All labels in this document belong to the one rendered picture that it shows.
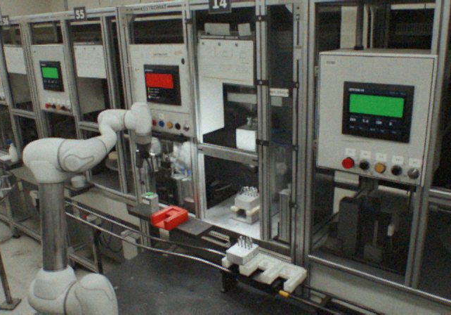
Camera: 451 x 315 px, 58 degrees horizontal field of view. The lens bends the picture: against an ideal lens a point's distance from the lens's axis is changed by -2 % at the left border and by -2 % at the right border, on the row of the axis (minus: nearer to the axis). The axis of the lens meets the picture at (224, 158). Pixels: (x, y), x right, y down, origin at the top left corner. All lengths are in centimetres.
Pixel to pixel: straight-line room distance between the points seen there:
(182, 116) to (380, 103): 101
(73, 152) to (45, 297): 63
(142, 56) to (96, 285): 117
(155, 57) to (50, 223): 96
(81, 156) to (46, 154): 16
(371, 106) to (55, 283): 142
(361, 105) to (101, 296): 125
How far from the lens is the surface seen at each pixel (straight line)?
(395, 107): 156
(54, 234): 186
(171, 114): 219
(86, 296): 182
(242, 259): 192
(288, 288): 183
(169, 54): 214
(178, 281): 222
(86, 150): 171
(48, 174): 180
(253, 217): 222
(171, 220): 221
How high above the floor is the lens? 193
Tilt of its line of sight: 18 degrees down
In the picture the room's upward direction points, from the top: 2 degrees counter-clockwise
